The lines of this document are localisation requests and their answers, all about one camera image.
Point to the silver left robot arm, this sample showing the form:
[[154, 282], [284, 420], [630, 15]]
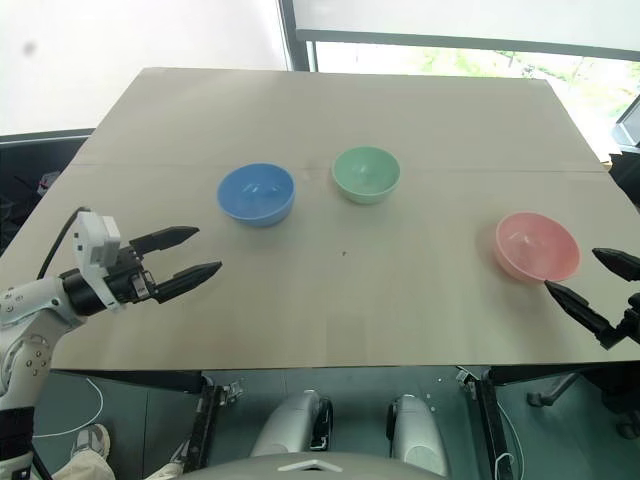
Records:
[[27, 302]]

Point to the black office chair back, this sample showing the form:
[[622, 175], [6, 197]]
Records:
[[625, 175]]

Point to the red plastic bowl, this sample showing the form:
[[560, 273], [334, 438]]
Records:
[[537, 247]]

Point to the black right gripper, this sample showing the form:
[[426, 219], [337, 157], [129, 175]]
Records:
[[631, 322]]

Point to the black table leg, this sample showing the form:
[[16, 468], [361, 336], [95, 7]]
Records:
[[492, 425], [210, 420]]

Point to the silver robot leg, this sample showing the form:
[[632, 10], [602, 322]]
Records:
[[415, 430], [292, 425]]

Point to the computer monitor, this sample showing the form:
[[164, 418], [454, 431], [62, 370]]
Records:
[[627, 127]]

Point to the green plastic bowl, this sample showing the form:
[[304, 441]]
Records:
[[366, 175]]

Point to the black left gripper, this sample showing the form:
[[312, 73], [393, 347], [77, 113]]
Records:
[[127, 280]]

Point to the silver left robot leg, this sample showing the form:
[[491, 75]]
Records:
[[292, 425]]

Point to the beige trouser leg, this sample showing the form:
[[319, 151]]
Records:
[[82, 470]]

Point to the silver right robot leg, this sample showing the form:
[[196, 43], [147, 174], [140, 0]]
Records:
[[415, 430]]

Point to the black office chair base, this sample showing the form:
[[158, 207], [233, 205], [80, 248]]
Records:
[[575, 390]]

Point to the white sneaker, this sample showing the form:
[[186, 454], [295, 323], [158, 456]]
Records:
[[92, 440]]

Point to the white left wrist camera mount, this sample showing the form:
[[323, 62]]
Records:
[[95, 240]]

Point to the grey robot torso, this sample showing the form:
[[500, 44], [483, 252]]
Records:
[[310, 467]]

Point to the dark window railing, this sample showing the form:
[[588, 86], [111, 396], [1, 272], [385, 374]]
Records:
[[450, 40]]

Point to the blue plastic bowl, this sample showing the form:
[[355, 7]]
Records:
[[255, 195]]

